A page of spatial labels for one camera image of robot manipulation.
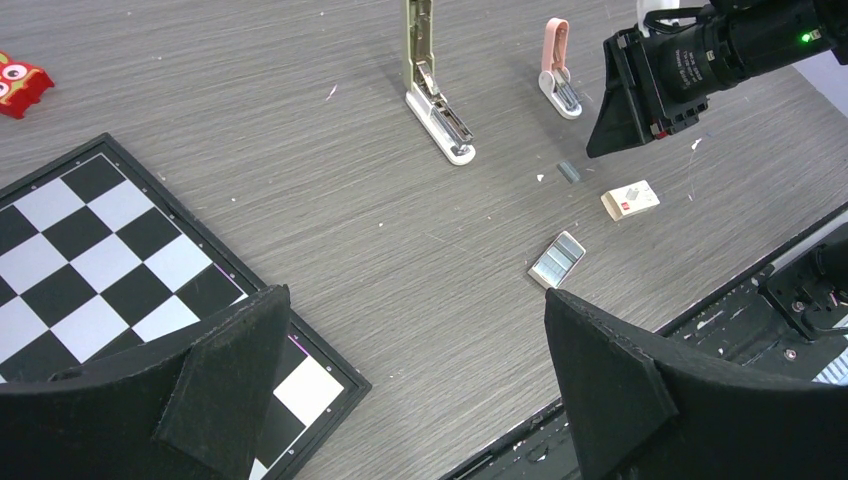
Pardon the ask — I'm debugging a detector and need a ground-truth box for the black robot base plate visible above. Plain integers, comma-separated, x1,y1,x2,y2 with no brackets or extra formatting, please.
437,201,848,480

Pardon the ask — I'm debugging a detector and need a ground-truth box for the white staple box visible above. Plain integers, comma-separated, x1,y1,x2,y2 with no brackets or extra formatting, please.
600,180,660,222

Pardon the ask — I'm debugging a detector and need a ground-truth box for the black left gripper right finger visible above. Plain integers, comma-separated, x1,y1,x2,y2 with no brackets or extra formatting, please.
544,289,847,479

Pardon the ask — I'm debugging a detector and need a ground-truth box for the red snack packet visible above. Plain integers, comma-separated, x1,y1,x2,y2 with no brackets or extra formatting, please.
1,52,55,119

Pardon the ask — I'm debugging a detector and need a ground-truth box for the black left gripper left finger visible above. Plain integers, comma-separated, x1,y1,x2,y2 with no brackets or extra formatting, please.
1,285,291,479

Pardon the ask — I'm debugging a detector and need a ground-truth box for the black white checkerboard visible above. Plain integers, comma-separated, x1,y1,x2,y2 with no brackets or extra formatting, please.
1,134,370,479

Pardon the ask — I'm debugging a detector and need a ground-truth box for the staple tray with staples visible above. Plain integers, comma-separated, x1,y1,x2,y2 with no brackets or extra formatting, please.
528,231,586,289

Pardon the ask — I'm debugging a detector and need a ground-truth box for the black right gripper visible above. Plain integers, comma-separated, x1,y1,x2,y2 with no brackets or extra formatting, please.
586,1,847,158

